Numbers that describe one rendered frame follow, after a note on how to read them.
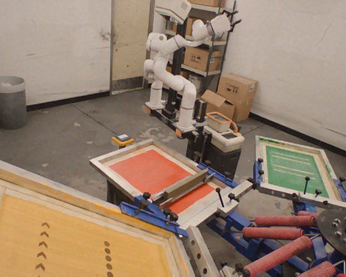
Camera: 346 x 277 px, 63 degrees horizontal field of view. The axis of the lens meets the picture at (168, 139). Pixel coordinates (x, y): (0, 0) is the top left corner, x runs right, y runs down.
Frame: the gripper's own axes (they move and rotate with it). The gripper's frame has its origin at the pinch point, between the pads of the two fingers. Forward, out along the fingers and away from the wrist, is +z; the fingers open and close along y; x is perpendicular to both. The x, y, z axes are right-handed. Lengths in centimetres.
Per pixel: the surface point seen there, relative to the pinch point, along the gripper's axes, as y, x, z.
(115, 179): 44, 71, -90
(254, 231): 75, 95, -15
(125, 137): 46, 14, -108
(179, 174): 70, 46, -64
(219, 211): 71, 84, -31
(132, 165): 52, 48, -92
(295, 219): 77, 89, 4
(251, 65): 159, -342, -45
